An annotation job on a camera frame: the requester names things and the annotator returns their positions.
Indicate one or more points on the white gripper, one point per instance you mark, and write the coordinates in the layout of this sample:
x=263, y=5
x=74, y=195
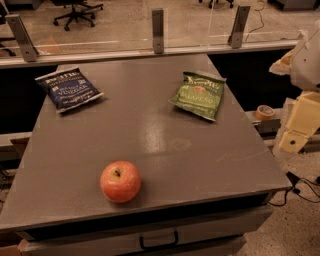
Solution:
x=308, y=65

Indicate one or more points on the green jalapeno chip bag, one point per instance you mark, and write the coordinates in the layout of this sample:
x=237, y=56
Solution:
x=200, y=93

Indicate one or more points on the blue vinegar chip bag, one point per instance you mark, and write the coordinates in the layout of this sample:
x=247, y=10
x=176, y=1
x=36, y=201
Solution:
x=68, y=89

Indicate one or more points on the roll of tape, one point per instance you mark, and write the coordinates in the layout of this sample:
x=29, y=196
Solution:
x=264, y=112

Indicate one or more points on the red apple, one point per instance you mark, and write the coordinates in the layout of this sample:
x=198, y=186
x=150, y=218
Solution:
x=120, y=181

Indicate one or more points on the black office chair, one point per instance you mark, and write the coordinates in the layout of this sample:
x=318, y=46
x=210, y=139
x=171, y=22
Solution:
x=80, y=9

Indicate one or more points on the glass barrier panel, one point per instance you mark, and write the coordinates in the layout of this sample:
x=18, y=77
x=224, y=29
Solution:
x=126, y=25

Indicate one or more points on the right metal glass bracket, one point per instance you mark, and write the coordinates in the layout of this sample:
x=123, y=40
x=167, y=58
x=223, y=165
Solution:
x=236, y=37

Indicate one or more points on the metal glass bracket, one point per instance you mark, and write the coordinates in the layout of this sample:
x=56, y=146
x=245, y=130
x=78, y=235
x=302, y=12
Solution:
x=27, y=49
x=158, y=30
x=236, y=37

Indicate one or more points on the middle metal glass bracket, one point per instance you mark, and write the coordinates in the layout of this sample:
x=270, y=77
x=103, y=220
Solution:
x=158, y=30

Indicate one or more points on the grey drawer with handle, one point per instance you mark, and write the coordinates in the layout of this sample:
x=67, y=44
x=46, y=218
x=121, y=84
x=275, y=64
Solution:
x=220, y=234

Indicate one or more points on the left metal glass bracket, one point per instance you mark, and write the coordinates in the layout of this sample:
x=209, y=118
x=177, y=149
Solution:
x=27, y=49

